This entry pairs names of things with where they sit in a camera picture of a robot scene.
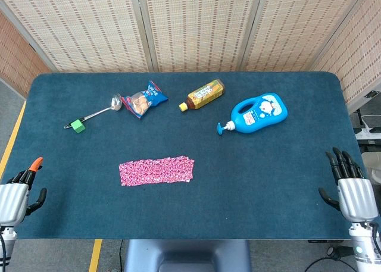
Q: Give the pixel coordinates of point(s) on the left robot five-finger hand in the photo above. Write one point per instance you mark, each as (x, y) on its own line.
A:
(12, 200)

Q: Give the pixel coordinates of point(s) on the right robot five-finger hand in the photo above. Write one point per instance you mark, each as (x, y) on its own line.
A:
(355, 197)

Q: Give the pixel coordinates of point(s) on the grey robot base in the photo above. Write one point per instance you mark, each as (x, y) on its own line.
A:
(187, 255)

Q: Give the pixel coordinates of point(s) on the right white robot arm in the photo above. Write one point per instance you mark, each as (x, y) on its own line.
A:
(364, 248)

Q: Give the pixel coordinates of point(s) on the pink patterned packet row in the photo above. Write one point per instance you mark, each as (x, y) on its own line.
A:
(160, 170)

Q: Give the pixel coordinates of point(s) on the black desk control panel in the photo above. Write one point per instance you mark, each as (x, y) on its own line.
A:
(324, 241)

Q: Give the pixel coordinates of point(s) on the green cube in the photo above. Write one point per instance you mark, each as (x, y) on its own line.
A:
(78, 126)

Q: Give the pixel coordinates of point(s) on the steel ladle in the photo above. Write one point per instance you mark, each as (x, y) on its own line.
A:
(99, 112)

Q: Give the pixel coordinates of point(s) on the blue pump bottle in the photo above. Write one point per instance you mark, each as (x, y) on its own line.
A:
(259, 114)

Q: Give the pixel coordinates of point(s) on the orange woven screen panel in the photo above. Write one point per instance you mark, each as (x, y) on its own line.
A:
(18, 60)

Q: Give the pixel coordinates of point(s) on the beige woven screen panel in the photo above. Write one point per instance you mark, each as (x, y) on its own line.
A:
(300, 28)
(77, 28)
(199, 28)
(360, 51)

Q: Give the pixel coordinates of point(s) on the blue snack bag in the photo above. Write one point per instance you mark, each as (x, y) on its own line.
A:
(143, 101)

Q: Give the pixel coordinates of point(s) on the dark blue table mat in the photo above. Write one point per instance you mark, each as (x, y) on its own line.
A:
(190, 200)

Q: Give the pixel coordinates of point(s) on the tea bottle with yellow cap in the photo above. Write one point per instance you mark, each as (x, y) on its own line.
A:
(204, 95)

